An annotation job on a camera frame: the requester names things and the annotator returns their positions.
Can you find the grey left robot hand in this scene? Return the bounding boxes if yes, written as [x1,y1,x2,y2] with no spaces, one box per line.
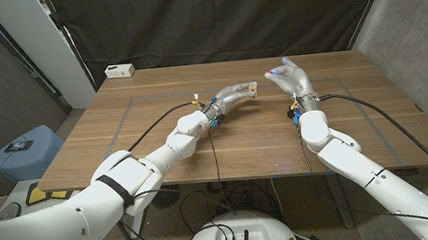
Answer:
[202,81,261,122]

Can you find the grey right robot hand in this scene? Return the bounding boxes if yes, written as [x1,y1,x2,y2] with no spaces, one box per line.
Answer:
[262,53,322,117]

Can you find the black backdrop curtain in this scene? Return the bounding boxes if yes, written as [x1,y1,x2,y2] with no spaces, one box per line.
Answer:
[42,0,404,93]

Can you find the black backdrop stand pole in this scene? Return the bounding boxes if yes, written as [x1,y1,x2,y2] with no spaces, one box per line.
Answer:
[343,0,403,51]
[41,0,99,96]

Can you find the white power strip box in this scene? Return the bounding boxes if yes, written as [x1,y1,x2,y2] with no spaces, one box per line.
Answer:
[103,62,136,81]

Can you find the black round floor fan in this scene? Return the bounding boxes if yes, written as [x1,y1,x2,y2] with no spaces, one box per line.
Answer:
[157,184,183,210]

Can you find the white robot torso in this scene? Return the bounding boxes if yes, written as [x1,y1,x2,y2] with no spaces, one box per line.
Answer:
[183,205,300,240]

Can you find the grey table leg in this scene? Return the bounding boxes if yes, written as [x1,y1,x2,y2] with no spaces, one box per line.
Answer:
[326,177,356,231]

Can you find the white table leg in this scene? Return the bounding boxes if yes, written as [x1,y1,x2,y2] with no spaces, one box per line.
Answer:
[128,209,151,240]

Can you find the white base with yellow mark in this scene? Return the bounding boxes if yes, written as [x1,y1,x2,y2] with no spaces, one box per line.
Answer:
[0,175,84,220]

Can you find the blue stool with phone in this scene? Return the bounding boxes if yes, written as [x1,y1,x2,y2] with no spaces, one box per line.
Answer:
[0,123,67,185]

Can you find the black phone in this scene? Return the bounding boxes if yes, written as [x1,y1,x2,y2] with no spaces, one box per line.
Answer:
[3,139,36,154]

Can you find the grey sneaker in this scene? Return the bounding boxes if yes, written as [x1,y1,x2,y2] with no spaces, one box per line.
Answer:
[0,200,24,221]

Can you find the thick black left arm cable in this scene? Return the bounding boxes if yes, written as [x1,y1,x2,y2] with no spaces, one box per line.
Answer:
[104,100,219,240]

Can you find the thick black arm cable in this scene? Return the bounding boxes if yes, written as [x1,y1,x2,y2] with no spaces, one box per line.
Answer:
[317,84,428,207]
[104,100,219,240]

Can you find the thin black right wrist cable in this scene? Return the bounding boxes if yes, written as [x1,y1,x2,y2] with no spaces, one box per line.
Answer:
[296,115,428,240]

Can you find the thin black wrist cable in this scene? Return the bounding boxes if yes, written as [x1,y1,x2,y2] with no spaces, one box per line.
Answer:
[296,115,428,240]
[206,124,240,219]

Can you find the thin black left wrist cable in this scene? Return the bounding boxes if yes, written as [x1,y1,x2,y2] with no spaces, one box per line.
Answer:
[206,124,240,219]

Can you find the black floor cable bundle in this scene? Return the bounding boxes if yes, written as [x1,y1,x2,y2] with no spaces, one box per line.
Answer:
[176,176,285,238]

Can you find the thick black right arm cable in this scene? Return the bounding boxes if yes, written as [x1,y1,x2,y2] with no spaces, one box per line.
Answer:
[317,84,428,207]

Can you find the white wall panel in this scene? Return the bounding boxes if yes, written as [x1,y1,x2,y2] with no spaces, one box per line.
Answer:
[0,0,98,117]

